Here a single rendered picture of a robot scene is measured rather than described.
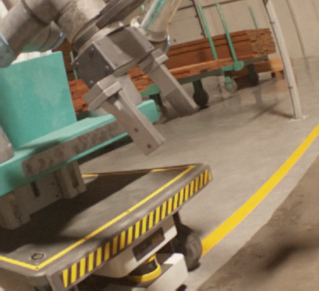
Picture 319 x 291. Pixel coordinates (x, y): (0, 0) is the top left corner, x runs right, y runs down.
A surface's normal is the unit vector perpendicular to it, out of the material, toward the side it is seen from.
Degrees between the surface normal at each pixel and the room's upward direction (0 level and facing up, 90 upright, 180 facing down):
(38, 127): 90
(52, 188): 90
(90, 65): 98
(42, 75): 90
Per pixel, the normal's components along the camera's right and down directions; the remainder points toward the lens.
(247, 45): -0.60, 0.26
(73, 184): 0.83, -0.14
